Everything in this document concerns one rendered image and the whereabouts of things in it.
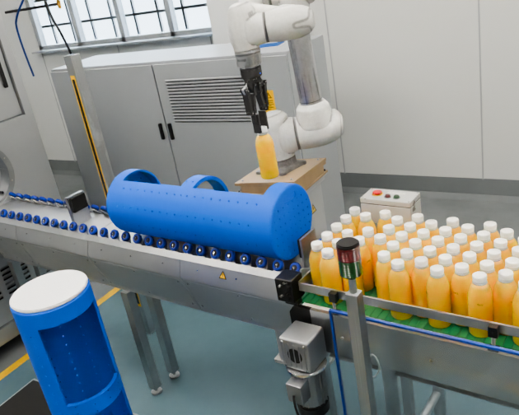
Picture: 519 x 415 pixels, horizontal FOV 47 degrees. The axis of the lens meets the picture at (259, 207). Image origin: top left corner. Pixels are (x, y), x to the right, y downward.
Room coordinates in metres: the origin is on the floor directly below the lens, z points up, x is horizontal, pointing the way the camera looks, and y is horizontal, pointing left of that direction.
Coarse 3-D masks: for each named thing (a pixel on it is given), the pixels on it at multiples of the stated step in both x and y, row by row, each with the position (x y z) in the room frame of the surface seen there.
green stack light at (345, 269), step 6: (342, 264) 1.42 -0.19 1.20; (348, 264) 1.41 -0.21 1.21; (354, 264) 1.41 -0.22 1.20; (360, 264) 1.42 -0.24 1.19; (342, 270) 1.43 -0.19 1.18; (348, 270) 1.41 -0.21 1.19; (354, 270) 1.41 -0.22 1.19; (360, 270) 1.42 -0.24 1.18; (342, 276) 1.43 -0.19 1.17; (348, 276) 1.41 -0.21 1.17; (354, 276) 1.41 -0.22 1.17
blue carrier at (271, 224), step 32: (128, 192) 2.38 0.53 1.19; (160, 192) 2.28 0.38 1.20; (192, 192) 2.18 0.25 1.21; (224, 192) 2.10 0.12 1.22; (288, 192) 2.00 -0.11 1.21; (128, 224) 2.37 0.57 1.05; (160, 224) 2.23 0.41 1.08; (192, 224) 2.12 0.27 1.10; (224, 224) 2.02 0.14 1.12; (256, 224) 1.93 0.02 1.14; (288, 224) 1.97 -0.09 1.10; (288, 256) 1.95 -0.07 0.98
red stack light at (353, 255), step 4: (336, 248) 1.44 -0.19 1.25; (356, 248) 1.42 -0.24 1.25; (340, 252) 1.42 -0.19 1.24; (344, 252) 1.41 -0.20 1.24; (348, 252) 1.41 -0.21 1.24; (352, 252) 1.41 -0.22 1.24; (356, 252) 1.42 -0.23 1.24; (360, 252) 1.44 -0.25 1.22; (340, 256) 1.42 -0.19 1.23; (344, 256) 1.42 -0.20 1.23; (348, 256) 1.41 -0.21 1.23; (352, 256) 1.41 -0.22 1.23; (356, 256) 1.42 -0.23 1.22; (360, 256) 1.43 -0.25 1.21; (340, 260) 1.43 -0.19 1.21; (344, 260) 1.42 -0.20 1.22; (348, 260) 1.41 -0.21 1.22; (352, 260) 1.41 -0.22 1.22; (356, 260) 1.41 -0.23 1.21
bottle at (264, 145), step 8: (264, 136) 2.09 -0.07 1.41; (256, 144) 2.09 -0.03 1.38; (264, 144) 2.07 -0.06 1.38; (272, 144) 2.09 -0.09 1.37; (264, 152) 2.07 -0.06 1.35; (272, 152) 2.08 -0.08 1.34; (264, 160) 2.07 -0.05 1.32; (272, 160) 2.08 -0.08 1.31; (264, 168) 2.08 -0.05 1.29; (272, 168) 2.08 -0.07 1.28; (264, 176) 2.08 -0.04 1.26; (272, 176) 2.07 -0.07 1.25
